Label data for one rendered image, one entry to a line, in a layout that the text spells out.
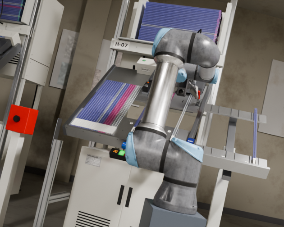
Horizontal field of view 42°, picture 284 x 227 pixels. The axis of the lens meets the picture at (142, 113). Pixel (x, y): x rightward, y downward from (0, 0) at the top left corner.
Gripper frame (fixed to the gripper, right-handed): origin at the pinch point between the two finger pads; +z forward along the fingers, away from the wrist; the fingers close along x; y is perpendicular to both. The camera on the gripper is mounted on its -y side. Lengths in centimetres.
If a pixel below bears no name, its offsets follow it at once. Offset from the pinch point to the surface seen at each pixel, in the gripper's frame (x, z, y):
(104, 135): 34.5, 1.0, -35.1
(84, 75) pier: 170, 169, 148
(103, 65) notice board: 157, 173, 175
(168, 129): 4.0, 6.9, -18.1
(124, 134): 25.2, 3.7, -30.0
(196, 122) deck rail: -9.5, 7.9, -9.3
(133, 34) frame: 47, 1, 48
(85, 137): 46, 5, -36
